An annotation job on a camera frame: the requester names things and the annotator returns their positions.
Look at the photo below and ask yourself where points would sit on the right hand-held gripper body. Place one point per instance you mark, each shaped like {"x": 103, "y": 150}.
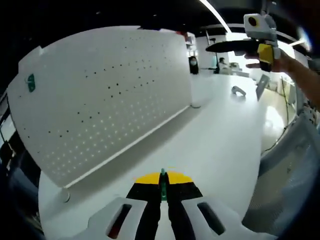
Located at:
{"x": 262, "y": 27}

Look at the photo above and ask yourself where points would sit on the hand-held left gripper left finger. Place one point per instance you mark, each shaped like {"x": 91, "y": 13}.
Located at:
{"x": 147, "y": 200}

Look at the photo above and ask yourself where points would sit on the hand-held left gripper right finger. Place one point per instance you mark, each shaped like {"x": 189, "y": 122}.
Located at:
{"x": 182, "y": 195}

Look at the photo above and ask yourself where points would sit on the green hook assembly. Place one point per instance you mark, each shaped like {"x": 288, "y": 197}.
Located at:
{"x": 163, "y": 190}
{"x": 31, "y": 86}

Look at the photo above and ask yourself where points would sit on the white perforated mounting plate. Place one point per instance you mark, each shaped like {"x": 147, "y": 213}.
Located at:
{"x": 112, "y": 100}

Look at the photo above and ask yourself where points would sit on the person's right hand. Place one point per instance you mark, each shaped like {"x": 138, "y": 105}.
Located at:
{"x": 283, "y": 63}

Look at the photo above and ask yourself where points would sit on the ceiling light strip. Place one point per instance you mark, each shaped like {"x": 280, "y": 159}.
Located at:
{"x": 217, "y": 12}

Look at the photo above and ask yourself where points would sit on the grey handheld controller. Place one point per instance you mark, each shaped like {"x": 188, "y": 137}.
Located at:
{"x": 238, "y": 91}

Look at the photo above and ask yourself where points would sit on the white mesh office chair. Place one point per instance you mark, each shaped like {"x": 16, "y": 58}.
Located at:
{"x": 287, "y": 175}

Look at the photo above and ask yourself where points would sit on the white partition block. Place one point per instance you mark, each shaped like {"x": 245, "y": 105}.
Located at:
{"x": 100, "y": 31}

